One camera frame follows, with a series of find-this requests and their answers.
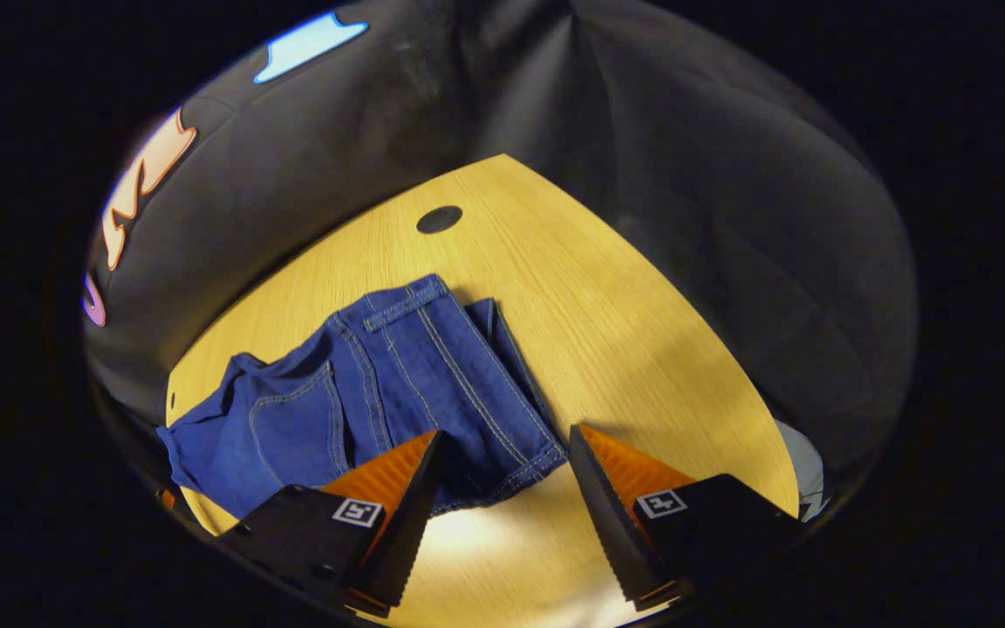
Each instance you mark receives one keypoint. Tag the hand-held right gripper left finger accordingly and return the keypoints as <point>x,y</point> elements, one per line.
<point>402,532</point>

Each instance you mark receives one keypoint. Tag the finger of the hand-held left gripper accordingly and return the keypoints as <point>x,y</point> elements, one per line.
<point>166,499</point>

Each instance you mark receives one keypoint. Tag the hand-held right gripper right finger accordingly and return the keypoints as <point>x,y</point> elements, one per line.
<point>611,523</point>

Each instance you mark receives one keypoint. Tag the blue denim jeans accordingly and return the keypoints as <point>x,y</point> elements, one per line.
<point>398,384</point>

